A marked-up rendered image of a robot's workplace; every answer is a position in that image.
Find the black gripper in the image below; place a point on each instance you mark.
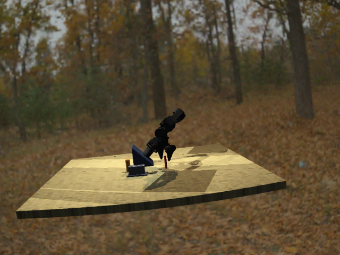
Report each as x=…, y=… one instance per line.
x=169, y=149

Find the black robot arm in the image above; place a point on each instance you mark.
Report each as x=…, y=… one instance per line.
x=167, y=125

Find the orange cylinder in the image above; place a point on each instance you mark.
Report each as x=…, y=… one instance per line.
x=127, y=163

